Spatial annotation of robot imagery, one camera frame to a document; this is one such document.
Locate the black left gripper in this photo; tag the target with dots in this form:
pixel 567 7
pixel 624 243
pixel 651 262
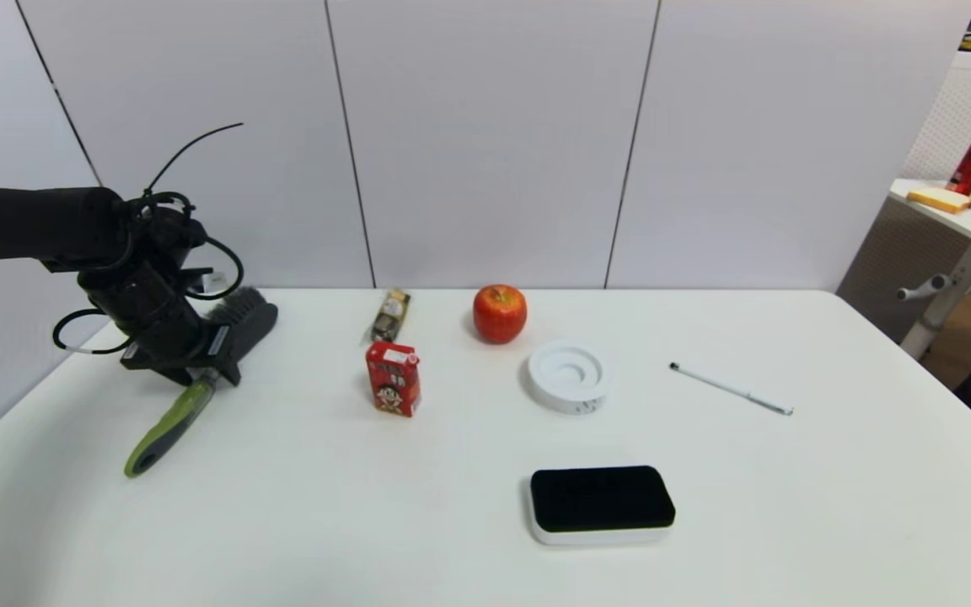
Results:
pixel 157 320

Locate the red milk carton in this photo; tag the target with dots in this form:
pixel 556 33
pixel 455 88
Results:
pixel 394 384

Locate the gold wrapped snack packet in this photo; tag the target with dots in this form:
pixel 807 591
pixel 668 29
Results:
pixel 391 316

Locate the red apple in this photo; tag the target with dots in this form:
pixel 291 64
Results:
pixel 500 316

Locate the white round dish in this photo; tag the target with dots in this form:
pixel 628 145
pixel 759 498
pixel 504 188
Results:
pixel 568 384

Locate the black white board eraser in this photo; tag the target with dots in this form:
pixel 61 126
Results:
pixel 602 497

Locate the white pen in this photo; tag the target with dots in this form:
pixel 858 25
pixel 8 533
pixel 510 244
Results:
pixel 732 390

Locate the tan wooden block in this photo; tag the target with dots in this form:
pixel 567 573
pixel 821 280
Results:
pixel 941 199

